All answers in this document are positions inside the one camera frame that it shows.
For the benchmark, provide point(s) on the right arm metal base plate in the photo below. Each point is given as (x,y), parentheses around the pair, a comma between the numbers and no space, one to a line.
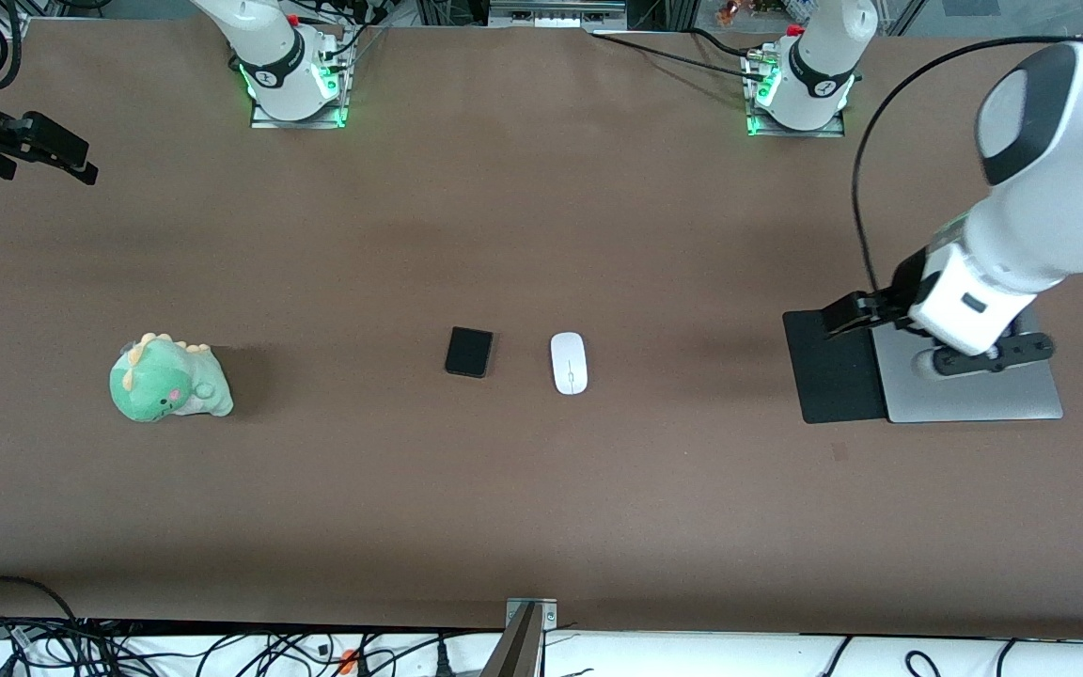
(316,123)

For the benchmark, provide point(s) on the white computer mouse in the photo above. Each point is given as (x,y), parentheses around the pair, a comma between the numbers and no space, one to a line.
(569,362)

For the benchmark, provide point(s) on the silver closed laptop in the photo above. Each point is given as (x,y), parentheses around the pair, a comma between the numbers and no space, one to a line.
(974,400)

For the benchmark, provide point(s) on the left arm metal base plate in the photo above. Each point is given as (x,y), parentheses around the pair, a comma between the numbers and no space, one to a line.
(824,133)

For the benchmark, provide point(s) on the small clear tape patch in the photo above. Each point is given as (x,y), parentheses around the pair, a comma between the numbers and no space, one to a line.
(840,452)

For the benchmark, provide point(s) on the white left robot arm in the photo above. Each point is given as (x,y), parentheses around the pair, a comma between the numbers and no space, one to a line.
(1068,188)

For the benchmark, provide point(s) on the dark camera mount post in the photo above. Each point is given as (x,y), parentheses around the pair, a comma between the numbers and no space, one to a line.
(513,653)

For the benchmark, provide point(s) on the small black square box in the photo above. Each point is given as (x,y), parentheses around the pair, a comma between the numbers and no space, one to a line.
(469,353)

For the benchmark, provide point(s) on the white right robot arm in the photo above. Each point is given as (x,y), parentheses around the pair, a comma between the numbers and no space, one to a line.
(269,56)

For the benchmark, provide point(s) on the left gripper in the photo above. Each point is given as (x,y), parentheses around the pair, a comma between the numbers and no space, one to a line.
(905,279)

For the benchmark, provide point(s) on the grey metal box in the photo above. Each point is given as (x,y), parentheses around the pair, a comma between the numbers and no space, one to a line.
(556,14)

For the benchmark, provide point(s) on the metal table edge bracket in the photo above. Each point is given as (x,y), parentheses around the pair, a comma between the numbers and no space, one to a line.
(546,616)

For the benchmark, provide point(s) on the black power plug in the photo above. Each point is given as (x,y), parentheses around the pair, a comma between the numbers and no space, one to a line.
(443,663)

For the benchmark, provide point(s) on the black mouse pad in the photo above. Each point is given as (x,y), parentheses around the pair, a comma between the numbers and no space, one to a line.
(833,385)

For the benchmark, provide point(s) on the green dinosaur plush toy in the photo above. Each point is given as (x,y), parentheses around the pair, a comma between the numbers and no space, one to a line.
(161,385)

